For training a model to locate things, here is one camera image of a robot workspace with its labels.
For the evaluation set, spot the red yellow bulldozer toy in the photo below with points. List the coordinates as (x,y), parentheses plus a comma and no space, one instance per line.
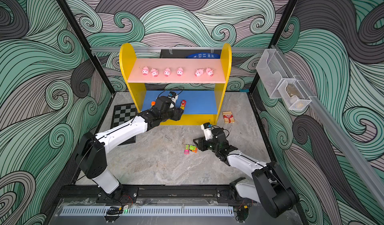
(183,104)

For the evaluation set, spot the white slotted cable duct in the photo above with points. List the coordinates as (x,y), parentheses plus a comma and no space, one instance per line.
(151,211)

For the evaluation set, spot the pink toy pig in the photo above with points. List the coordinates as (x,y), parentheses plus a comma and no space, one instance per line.
(180,71)
(199,72)
(154,72)
(145,70)
(167,72)
(209,72)

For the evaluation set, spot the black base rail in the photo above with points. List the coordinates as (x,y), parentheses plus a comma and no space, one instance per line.
(133,194)

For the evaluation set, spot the black panel behind shelf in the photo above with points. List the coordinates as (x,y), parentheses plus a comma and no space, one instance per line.
(182,53)

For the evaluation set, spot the blue oval basket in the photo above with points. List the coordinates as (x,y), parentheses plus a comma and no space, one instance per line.
(203,55)

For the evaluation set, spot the small clear plastic bin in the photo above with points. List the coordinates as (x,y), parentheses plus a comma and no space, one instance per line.
(294,97)

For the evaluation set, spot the large clear plastic bin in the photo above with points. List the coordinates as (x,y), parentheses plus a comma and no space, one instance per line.
(273,69)

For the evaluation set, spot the black white chessboard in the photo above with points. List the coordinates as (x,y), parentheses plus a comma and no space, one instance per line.
(122,114)

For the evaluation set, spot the green orange flatbed truck toy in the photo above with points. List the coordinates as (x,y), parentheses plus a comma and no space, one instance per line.
(193,148)

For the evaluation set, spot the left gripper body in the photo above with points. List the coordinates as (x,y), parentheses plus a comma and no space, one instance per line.
(174,115)

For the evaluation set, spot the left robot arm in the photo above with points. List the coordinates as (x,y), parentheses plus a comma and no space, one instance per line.
(91,154)

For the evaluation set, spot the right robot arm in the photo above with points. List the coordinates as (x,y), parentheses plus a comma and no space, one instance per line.
(266,183)

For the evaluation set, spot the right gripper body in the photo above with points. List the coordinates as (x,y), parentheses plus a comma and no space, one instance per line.
(202,143)

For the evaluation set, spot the red patterned small box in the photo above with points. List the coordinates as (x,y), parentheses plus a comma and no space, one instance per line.
(228,117)

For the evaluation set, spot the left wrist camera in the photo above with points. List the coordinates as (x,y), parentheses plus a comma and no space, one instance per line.
(173,96)

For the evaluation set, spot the yellow toy shelf unit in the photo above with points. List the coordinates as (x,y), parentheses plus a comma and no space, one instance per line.
(201,106)

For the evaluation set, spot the magenta brown truck toy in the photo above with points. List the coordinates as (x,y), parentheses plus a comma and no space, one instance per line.
(187,150)

